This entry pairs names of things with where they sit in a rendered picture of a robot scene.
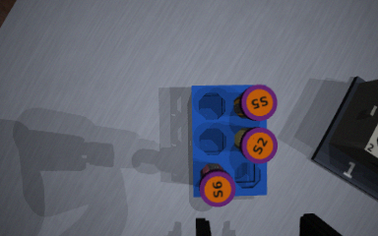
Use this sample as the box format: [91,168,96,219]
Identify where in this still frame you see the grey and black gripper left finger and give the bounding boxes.
[196,218,212,236]

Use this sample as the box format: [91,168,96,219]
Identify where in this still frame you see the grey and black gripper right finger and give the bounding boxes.
[299,213,343,236]

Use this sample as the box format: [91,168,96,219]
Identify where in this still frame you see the blue tube rack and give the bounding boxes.
[192,85,267,196]

